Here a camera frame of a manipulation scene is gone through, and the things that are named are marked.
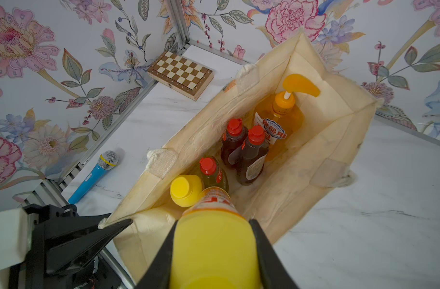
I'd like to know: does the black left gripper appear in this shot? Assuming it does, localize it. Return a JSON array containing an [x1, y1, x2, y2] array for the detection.
[[8, 204, 133, 289]]

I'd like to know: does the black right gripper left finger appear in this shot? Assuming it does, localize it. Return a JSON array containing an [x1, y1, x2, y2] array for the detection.
[[134, 221, 178, 289]]

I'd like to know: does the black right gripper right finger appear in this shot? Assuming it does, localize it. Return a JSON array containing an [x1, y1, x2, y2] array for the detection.
[[249, 219, 299, 289]]

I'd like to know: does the orange bottle yellow cap front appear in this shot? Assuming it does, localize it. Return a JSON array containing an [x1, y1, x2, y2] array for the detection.
[[169, 187, 262, 289]]

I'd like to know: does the orange bottle yellow cap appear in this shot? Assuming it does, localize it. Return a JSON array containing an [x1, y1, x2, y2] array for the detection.
[[170, 175, 205, 208], [169, 187, 262, 289]]

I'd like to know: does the cream canvas shopping bag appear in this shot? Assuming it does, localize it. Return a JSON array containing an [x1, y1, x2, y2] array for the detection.
[[99, 30, 379, 281]]

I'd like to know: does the red Fairy dish soap bottle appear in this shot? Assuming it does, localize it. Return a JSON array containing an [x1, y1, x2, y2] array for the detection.
[[221, 119, 248, 169]]

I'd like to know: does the large orange pump soap bottle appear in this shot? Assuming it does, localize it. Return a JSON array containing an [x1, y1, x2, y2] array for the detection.
[[254, 74, 321, 161]]

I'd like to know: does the blue tube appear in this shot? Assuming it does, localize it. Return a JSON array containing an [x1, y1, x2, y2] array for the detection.
[[68, 151, 119, 205]]

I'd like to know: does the wooden chess board box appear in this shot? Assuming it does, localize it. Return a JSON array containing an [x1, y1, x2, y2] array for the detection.
[[147, 51, 214, 101]]

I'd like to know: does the aluminium corner post left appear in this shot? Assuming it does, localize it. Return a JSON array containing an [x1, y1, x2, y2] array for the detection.
[[165, 0, 190, 45]]

